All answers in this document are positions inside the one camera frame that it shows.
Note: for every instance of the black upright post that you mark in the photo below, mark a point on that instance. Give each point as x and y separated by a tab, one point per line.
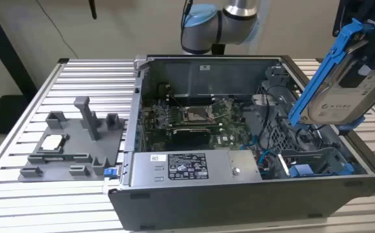
3	48

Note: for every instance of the black open PC case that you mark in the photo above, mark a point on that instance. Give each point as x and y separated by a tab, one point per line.
239	206

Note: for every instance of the black graphics card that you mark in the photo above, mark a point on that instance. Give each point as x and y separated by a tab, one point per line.
189	138

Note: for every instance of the silver CPU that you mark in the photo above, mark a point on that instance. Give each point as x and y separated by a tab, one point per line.
53	142

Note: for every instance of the hard disk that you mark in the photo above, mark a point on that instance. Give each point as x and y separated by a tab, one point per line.
336	104

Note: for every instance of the black hanging rod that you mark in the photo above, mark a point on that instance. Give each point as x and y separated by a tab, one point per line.
93	9

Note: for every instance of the grey parts rack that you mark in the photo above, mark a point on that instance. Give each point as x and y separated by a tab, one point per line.
73	136

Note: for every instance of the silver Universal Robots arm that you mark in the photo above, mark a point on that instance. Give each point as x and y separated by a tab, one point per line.
235	29

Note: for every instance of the grey metal disk bay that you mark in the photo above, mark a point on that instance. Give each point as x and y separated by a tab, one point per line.
271	126

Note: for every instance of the black table corner cap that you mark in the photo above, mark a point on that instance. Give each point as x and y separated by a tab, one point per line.
63	60

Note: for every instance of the silver power supply unit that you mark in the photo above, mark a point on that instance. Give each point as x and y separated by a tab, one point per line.
212	167

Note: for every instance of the blue case latch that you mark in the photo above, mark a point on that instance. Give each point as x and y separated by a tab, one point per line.
109	172

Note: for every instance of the green motherboard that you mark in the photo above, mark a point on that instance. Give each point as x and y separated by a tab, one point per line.
228	136

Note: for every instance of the thin metal locking lever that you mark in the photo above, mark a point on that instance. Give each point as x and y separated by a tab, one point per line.
177	101

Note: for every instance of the black floor base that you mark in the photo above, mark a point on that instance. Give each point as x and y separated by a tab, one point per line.
3	114

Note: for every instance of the blue disk carrier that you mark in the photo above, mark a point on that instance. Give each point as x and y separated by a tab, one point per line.
300	170

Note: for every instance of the CPU socket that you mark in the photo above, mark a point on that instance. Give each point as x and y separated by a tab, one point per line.
195	114

